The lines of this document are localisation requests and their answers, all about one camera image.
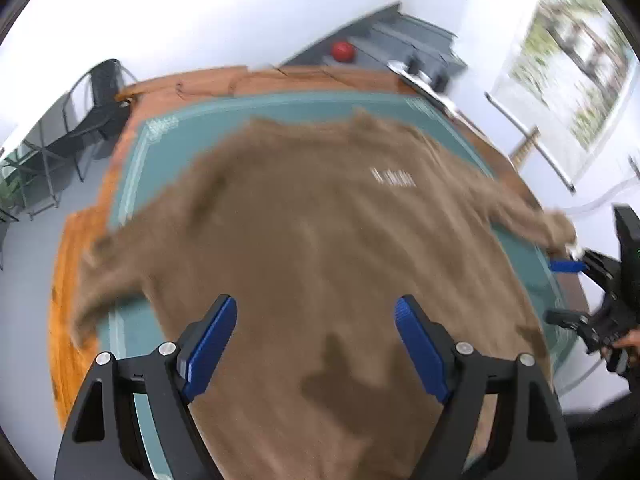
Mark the person's dark clothing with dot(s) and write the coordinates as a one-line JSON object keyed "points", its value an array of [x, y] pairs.
{"points": [[605, 435]]}

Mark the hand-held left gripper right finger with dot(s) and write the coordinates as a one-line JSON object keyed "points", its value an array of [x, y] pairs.
{"points": [[417, 345]]}

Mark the black metal chair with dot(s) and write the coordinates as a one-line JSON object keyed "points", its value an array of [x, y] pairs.
{"points": [[95, 120]]}

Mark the person's right hand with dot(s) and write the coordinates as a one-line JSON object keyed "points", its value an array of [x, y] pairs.
{"points": [[632, 339]]}

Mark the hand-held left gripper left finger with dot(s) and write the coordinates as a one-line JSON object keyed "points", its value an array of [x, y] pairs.
{"points": [[212, 345]]}

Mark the red ball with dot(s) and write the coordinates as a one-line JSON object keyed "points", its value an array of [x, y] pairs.
{"points": [[342, 51]]}

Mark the grey steps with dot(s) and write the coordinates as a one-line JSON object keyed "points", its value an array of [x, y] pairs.
{"points": [[395, 35]]}

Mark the green table mat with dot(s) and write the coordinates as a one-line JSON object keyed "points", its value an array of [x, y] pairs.
{"points": [[300, 105]]}

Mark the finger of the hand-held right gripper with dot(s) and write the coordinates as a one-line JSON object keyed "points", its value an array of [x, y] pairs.
{"points": [[565, 318], [567, 266]]}

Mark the brown fleece sweater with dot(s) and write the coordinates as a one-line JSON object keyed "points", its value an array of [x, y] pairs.
{"points": [[310, 235]]}

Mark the hanging scroll painting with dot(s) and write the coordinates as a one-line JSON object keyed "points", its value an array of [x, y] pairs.
{"points": [[575, 50]]}

